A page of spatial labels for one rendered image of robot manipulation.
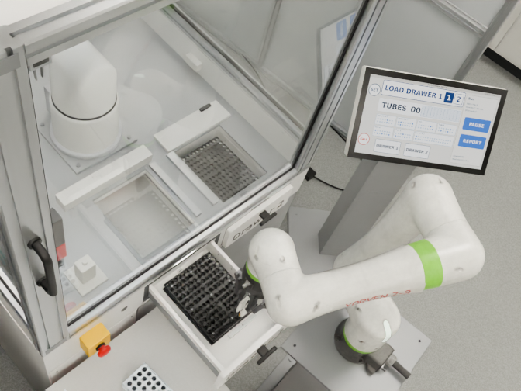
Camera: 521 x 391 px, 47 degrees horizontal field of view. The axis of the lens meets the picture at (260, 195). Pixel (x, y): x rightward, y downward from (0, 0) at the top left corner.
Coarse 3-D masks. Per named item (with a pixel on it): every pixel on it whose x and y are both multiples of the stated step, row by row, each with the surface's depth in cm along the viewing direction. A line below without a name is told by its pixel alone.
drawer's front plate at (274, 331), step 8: (272, 328) 173; (280, 328) 174; (264, 336) 171; (272, 336) 174; (256, 344) 169; (264, 344) 176; (248, 352) 168; (256, 352) 175; (240, 360) 166; (248, 360) 175; (232, 368) 164; (240, 368) 175; (224, 376) 163; (216, 384) 169
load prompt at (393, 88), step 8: (384, 80) 202; (384, 88) 203; (392, 88) 203; (400, 88) 204; (408, 88) 204; (416, 88) 204; (424, 88) 205; (432, 88) 205; (440, 88) 206; (392, 96) 204; (400, 96) 205; (408, 96) 205; (416, 96) 205; (424, 96) 206; (432, 96) 206; (440, 96) 206; (448, 96) 207; (456, 96) 207; (464, 96) 207; (448, 104) 208; (456, 104) 208
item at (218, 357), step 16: (192, 256) 188; (224, 256) 186; (176, 272) 186; (224, 272) 189; (160, 288) 182; (160, 304) 175; (176, 320) 173; (256, 320) 183; (272, 320) 184; (192, 336) 170; (224, 336) 178; (240, 336) 179; (256, 336) 180; (208, 352) 169; (224, 352) 176; (240, 352) 177; (224, 368) 173
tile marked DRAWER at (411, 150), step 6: (408, 144) 210; (414, 144) 210; (420, 144) 211; (408, 150) 211; (414, 150) 211; (420, 150) 211; (426, 150) 212; (408, 156) 211; (414, 156) 212; (420, 156) 212; (426, 156) 212
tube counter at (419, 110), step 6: (414, 108) 206; (420, 108) 207; (426, 108) 207; (432, 108) 207; (438, 108) 208; (444, 108) 208; (414, 114) 207; (420, 114) 207; (426, 114) 208; (432, 114) 208; (438, 114) 208; (444, 114) 208; (450, 114) 209; (456, 114) 209; (444, 120) 209; (450, 120) 209; (456, 120) 210
